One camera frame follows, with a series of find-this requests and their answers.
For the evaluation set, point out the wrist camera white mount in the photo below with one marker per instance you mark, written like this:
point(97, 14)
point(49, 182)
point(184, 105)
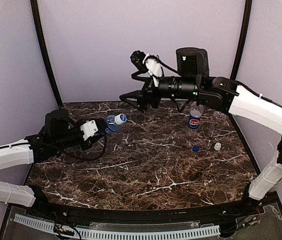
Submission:
point(89, 128)
point(149, 65)

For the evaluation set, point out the white flip bottle cap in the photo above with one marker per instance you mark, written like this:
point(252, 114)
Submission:
point(217, 146)

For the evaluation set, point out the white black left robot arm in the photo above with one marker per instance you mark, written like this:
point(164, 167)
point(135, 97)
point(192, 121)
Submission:
point(59, 133)

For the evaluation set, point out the black frame post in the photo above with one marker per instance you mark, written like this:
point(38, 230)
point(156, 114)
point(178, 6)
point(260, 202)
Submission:
point(44, 51)
point(242, 38)

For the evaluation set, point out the black front table rail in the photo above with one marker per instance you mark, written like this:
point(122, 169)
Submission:
point(218, 214)

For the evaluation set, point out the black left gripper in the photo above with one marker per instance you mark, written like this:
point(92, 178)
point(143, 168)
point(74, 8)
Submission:
point(91, 141)

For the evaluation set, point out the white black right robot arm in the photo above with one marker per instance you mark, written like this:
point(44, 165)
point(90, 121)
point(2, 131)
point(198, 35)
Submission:
point(192, 82)

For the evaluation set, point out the pepsi bottle blue label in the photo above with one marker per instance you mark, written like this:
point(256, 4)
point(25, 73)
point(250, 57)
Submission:
point(194, 119)

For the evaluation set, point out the black left rear frame post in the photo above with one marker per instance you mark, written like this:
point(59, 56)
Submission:
point(44, 51)

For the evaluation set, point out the small water bottle blue label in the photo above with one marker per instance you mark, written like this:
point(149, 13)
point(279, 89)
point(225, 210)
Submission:
point(113, 122)

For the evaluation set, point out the black right table edge rail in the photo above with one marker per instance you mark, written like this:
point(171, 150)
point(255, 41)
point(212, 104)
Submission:
point(245, 144)

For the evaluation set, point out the black right rear frame post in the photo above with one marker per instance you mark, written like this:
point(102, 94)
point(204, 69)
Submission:
point(242, 38)

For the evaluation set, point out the large clear plastic bottle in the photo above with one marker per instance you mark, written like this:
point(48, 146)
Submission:
point(217, 122)

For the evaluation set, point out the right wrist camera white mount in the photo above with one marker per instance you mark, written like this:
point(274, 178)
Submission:
point(149, 65)

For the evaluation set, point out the blue pepsi bottle cap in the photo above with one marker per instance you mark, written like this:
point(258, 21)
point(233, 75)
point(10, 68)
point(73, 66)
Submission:
point(195, 148)

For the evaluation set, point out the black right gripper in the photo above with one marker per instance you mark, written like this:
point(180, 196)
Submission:
point(148, 97)

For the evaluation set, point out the white slotted cable duct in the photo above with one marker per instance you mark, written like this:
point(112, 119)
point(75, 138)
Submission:
point(116, 231)

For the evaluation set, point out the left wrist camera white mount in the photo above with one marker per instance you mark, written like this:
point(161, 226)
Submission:
point(89, 128)

